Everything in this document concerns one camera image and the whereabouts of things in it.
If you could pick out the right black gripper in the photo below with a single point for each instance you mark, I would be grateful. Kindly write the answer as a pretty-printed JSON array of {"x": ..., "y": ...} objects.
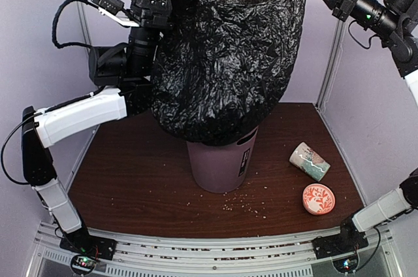
[{"x": 341, "y": 7}]

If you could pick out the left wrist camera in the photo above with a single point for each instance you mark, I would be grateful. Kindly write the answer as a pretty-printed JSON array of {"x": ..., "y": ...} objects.
[{"x": 114, "y": 9}]

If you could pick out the left aluminium frame post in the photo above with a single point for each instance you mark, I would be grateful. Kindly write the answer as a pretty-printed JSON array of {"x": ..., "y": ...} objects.
[{"x": 86, "y": 38}]

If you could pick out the floral ceramic mug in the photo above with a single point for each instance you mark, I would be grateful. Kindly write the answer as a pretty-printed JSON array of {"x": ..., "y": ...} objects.
[{"x": 309, "y": 161}]

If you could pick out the mauve plastic trash bin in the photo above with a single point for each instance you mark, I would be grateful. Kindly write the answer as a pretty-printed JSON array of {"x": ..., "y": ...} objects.
[{"x": 221, "y": 169}]

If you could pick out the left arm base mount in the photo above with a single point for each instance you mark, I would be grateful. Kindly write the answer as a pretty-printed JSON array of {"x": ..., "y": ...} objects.
[{"x": 88, "y": 251}]

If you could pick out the aluminium front rail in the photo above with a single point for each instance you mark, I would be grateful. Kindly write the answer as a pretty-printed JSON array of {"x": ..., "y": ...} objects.
[{"x": 138, "y": 255}]

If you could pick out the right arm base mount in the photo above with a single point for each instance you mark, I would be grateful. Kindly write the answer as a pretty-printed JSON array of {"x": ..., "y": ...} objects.
[{"x": 344, "y": 255}]

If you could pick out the black plastic trash bag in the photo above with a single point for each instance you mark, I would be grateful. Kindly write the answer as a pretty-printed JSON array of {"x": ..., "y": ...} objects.
[{"x": 223, "y": 67}]

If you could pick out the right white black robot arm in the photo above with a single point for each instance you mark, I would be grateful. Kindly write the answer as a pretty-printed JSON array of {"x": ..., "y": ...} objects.
[{"x": 371, "y": 105}]

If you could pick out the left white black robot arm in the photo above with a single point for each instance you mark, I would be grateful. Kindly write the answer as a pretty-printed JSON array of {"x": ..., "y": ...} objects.
[{"x": 45, "y": 128}]

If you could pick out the right aluminium frame post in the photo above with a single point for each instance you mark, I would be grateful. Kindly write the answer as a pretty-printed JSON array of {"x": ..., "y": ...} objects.
[{"x": 332, "y": 66}]

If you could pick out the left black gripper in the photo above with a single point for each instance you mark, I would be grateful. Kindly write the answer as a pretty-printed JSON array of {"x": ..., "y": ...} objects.
[{"x": 164, "y": 0}]

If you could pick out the aluminium frame post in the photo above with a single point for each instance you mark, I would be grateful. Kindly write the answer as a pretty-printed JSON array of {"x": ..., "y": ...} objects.
[
  {"x": 86, "y": 38},
  {"x": 332, "y": 66}
]

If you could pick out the orange patterned ceramic bowl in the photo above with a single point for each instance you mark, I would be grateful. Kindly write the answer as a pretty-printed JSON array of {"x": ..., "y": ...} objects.
[{"x": 318, "y": 199}]

